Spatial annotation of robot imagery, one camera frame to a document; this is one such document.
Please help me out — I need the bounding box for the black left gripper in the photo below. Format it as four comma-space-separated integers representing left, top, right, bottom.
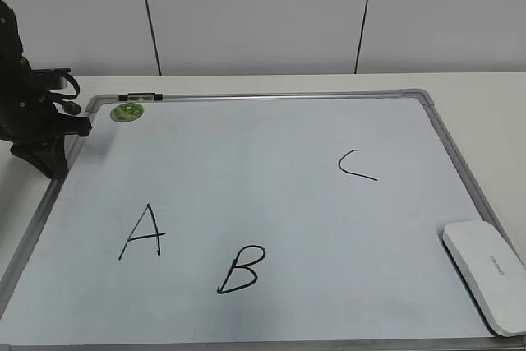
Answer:
1, 59, 90, 179

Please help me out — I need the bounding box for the white whiteboard eraser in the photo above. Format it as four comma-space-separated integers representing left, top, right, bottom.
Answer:
442, 220, 525, 337

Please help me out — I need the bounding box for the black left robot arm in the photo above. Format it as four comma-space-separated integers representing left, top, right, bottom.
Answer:
1, 2, 91, 179

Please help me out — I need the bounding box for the round green magnet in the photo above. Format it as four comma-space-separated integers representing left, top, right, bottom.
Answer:
110, 103, 145, 123

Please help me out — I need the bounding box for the black silver board hanger clip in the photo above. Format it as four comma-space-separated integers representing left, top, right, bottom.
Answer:
118, 93, 164, 102

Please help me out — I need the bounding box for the aluminium framed whiteboard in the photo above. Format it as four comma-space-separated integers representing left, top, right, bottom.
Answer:
1, 90, 525, 350

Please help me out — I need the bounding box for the black left camera cable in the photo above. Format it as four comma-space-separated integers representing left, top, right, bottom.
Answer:
48, 73, 82, 116

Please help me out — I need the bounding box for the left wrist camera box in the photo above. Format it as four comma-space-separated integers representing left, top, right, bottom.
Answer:
33, 68, 71, 90

